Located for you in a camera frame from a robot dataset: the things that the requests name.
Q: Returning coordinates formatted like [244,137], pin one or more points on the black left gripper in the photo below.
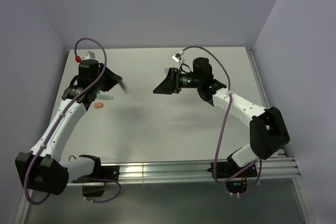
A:
[113,78]

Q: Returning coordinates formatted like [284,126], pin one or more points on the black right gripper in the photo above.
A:
[172,79]

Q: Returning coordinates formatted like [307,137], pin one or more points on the clear orange pen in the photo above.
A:
[123,86]

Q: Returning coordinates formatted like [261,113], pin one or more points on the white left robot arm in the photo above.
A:
[40,169]

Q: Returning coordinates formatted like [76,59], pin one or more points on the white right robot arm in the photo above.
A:
[218,94]

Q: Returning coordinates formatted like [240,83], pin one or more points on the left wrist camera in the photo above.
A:
[89,57]

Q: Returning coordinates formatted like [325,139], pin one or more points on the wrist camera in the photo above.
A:
[89,57]
[177,57]

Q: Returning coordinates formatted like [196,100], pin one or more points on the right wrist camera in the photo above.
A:
[177,57]

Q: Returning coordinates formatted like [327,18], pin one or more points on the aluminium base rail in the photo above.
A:
[196,171]

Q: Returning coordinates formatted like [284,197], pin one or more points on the aluminium side rail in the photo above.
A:
[279,137]

